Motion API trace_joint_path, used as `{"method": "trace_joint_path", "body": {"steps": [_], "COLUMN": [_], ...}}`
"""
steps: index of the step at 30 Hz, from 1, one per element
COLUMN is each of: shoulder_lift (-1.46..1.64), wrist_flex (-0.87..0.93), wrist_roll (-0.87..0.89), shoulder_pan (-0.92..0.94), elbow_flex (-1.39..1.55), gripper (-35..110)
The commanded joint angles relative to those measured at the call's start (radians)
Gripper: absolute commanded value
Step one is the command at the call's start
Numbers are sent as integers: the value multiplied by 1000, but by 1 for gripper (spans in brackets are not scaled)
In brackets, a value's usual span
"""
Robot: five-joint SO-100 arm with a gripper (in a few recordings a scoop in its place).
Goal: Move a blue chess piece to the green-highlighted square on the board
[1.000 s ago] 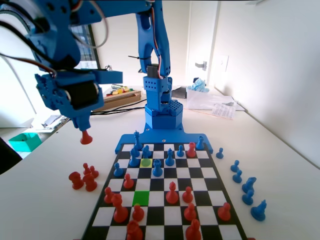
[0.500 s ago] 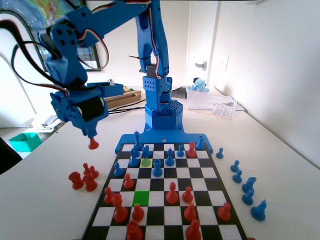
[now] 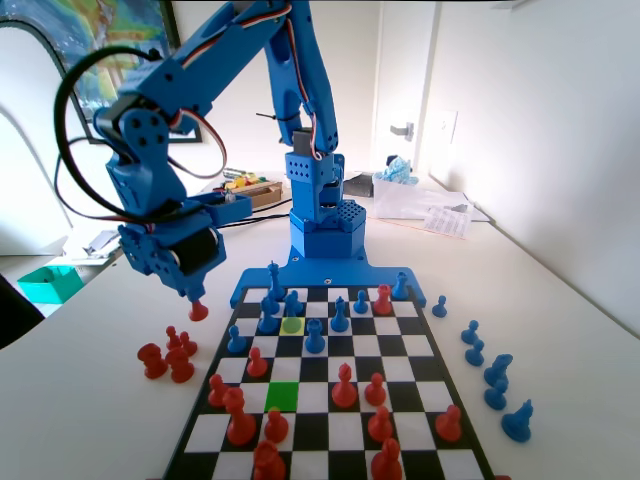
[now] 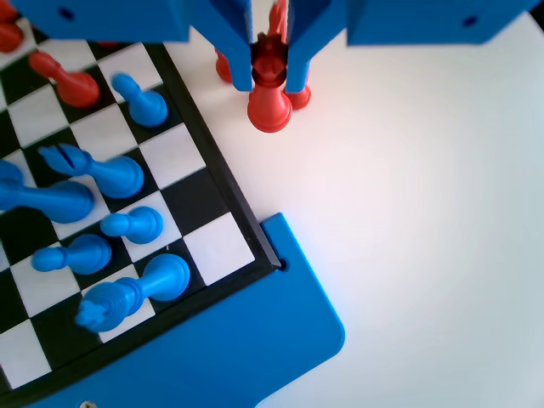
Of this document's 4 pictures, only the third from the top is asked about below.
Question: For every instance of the yellow toy block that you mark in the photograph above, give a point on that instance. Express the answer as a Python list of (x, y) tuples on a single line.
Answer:
[(237, 183)]

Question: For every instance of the red pawn chess piece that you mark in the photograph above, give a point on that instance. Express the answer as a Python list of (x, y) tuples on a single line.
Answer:
[(188, 347), (172, 339), (375, 395), (448, 427), (256, 367), (276, 430), (380, 427), (216, 392)]

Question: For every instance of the printed paper sheet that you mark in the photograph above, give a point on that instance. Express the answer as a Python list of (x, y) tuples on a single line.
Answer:
[(447, 222)]

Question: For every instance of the silver metallic tube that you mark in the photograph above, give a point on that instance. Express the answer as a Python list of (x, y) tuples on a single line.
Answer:
[(234, 172)]

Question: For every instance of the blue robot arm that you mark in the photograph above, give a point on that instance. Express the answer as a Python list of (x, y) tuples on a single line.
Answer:
[(310, 75)]

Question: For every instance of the blue base mounting plate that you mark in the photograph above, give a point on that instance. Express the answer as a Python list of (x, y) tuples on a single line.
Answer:
[(310, 277)]

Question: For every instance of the green toy block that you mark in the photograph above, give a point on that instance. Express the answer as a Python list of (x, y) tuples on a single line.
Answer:
[(255, 177)]

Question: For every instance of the black zip tie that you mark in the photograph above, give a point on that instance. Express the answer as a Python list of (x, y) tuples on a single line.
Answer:
[(272, 117)]

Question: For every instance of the blue rook lying down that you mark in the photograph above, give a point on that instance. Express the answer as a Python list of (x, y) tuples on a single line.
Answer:
[(274, 275)]

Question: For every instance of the blue gripper camera mount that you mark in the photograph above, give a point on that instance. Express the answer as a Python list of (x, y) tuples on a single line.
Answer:
[(235, 210)]

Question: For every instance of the blue plastic chess queen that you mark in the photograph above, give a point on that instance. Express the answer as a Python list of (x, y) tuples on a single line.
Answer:
[(292, 320)]

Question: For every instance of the blue geared gripper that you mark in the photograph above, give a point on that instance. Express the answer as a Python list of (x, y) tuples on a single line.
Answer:
[(192, 251)]

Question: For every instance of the blue fluffy cloth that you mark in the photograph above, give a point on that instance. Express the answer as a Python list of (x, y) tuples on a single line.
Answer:
[(397, 172)]

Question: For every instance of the blue bishop chess piece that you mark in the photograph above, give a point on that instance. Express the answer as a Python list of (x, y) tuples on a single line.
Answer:
[(339, 320), (268, 325)]

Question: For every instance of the black framed poster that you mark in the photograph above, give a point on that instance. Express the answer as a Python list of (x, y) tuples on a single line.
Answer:
[(125, 25)]

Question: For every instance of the black and white chessboard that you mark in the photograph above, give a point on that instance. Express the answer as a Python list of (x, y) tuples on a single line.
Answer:
[(370, 350)]

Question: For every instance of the red queen chess piece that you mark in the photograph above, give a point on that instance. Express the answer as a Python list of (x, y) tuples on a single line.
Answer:
[(198, 312)]

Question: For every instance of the crumpled paper pile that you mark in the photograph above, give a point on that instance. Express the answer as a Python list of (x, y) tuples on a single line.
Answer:
[(97, 245)]

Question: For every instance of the brown cardboard box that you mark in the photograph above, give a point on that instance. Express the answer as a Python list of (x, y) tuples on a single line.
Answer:
[(267, 195)]

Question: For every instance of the dark grey box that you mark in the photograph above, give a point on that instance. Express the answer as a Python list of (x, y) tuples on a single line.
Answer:
[(362, 187)]

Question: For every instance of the blue rook chess piece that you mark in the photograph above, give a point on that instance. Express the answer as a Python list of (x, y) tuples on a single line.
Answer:
[(314, 342), (399, 290)]

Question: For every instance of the red toy block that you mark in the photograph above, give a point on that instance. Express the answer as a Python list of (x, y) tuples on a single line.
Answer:
[(220, 189)]

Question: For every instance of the teal plastic bin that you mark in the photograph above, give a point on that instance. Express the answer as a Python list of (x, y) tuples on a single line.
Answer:
[(50, 290)]

